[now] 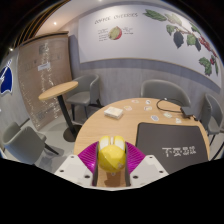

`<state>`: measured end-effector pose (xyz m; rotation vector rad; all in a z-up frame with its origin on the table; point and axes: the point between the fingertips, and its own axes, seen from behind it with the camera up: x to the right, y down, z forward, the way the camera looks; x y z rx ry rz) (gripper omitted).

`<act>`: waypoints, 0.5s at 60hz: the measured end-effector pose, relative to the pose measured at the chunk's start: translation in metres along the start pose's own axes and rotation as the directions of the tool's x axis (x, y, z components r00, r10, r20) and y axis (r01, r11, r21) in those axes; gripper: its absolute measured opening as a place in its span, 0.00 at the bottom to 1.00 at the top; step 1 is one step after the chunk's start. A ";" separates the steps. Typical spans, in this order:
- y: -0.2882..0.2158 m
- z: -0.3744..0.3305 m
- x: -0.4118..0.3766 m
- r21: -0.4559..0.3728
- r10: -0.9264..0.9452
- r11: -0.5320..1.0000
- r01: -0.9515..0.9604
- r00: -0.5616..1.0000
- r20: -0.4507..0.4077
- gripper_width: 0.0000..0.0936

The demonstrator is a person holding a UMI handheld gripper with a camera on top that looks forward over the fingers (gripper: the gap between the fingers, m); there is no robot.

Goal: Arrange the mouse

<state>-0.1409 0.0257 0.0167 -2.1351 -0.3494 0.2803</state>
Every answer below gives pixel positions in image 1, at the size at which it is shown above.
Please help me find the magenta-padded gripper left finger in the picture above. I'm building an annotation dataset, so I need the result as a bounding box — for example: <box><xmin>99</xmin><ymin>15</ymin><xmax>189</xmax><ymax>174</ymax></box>
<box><xmin>54</xmin><ymin>141</ymin><xmax>100</xmax><ymax>188</ymax></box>

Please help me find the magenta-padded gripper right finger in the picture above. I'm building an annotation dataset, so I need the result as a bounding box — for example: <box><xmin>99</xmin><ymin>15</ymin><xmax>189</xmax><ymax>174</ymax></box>
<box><xmin>124</xmin><ymin>141</ymin><xmax>169</xmax><ymax>188</ymax></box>

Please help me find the yellow computer mouse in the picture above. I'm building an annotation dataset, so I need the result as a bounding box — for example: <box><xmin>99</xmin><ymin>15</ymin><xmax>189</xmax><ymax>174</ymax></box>
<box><xmin>97</xmin><ymin>134</ymin><xmax>127</xmax><ymax>174</ymax></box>

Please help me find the dark grey mouse pad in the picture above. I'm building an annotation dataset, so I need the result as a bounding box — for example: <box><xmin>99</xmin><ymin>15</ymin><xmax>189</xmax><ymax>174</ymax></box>
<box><xmin>135</xmin><ymin>122</ymin><xmax>210</xmax><ymax>175</ymax></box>

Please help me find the white flat box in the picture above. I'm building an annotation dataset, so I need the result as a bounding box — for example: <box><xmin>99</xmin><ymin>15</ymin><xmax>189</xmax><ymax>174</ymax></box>
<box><xmin>103</xmin><ymin>106</ymin><xmax>124</xmax><ymax>120</ymax></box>

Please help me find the black flat device box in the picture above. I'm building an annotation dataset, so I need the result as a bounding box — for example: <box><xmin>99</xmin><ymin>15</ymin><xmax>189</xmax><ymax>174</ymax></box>
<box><xmin>180</xmin><ymin>106</ymin><xmax>196</xmax><ymax>119</ymax></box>

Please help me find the round wooden side table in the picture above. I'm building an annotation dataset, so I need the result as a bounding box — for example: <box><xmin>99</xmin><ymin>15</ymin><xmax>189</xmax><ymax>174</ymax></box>
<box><xmin>38</xmin><ymin>80</ymin><xmax>81</xmax><ymax>143</ymax></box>

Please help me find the black cable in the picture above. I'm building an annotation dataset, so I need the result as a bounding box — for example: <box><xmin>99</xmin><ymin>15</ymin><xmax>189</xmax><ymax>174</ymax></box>
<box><xmin>156</xmin><ymin>97</ymin><xmax>188</xmax><ymax>114</ymax></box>

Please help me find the wooden wall menu panel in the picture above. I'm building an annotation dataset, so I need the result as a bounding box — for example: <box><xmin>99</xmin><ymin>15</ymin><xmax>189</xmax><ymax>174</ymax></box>
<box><xmin>17</xmin><ymin>32</ymin><xmax>74</xmax><ymax>132</ymax></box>

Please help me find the blue and white wall sign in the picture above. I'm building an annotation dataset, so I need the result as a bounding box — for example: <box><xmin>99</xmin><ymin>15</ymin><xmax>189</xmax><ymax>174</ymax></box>
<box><xmin>0</xmin><ymin>59</ymin><xmax>14</xmax><ymax>96</ymax></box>

